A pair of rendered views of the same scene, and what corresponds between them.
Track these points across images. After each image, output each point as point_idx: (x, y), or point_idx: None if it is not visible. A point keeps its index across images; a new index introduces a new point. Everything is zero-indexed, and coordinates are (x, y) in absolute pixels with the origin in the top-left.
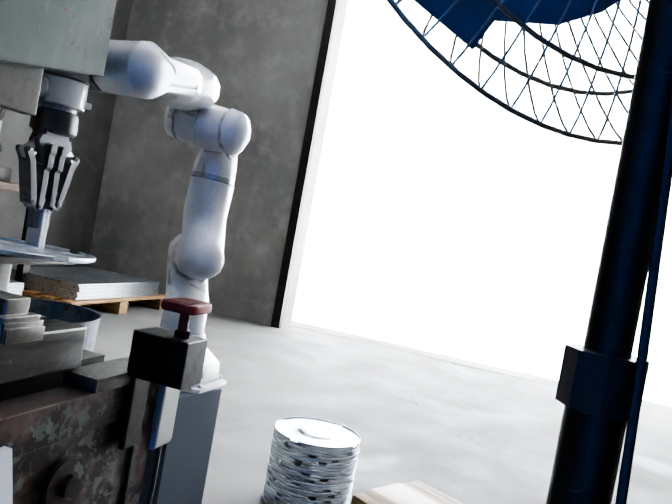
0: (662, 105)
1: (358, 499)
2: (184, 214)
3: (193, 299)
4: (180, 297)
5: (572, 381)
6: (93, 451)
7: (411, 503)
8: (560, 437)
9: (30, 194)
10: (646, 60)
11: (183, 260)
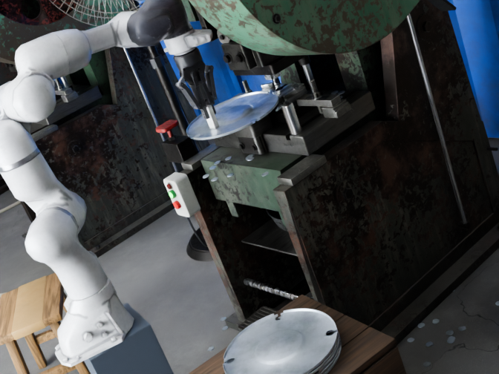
0: None
1: (59, 310)
2: (60, 184)
3: (161, 127)
4: (166, 126)
5: (163, 59)
6: None
7: (32, 311)
8: (165, 70)
9: (211, 93)
10: (139, 7)
11: (85, 208)
